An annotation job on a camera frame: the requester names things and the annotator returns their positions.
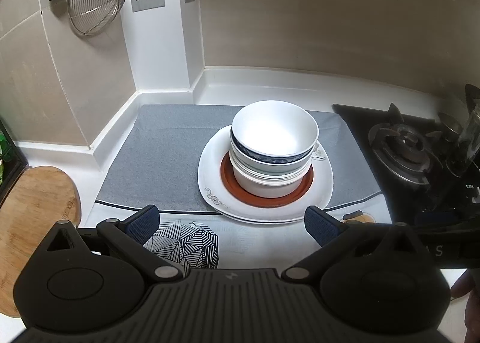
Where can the person right hand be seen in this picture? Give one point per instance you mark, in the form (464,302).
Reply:
(465,285)

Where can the glass jar on stove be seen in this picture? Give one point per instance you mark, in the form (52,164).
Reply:
(468,142)

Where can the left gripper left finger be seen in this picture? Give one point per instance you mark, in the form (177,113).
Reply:
(128,237)

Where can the grey dish mat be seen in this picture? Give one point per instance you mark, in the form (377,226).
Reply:
(158,163)

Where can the light blue ceramic bowl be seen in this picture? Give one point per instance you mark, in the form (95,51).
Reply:
(270,169)

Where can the brown round plate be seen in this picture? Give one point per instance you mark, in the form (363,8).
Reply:
(242,195)

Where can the cream bowls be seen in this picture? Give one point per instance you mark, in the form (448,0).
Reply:
(264,186)

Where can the black gas stove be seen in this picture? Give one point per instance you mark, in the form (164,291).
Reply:
(415,160)

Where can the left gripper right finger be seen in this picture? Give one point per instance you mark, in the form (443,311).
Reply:
(337,240)

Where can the black wire rack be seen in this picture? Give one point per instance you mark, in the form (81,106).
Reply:
(14,166)

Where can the white bowl blue pattern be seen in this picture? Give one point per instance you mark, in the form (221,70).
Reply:
(274,132)

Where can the wooden cutting board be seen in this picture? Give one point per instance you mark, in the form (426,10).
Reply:
(41,197)

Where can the large white floral plate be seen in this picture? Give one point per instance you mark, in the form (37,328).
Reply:
(218,197)

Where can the green yellow package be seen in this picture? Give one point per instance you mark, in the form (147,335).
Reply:
(4,151)

